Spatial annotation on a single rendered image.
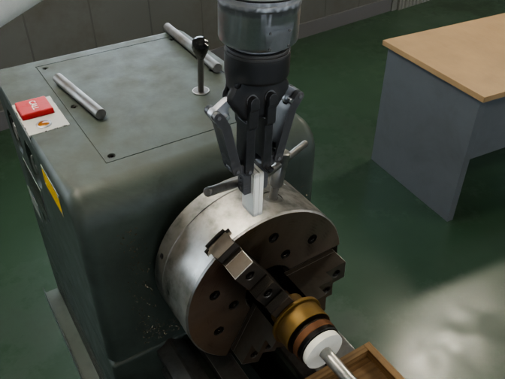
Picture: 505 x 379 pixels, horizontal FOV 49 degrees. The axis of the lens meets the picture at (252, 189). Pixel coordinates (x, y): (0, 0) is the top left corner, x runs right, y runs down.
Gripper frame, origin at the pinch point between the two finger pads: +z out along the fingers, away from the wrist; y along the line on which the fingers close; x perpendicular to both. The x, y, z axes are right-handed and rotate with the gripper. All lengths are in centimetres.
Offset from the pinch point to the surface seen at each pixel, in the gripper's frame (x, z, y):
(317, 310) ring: -6.2, 22.6, 8.9
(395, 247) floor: 77, 129, 131
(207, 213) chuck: 12.4, 12.4, -0.3
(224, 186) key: -1.1, -2.9, -4.9
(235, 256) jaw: 3.7, 15.0, -0.2
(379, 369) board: -9, 45, 24
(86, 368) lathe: 47, 81, -19
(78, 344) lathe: 56, 81, -18
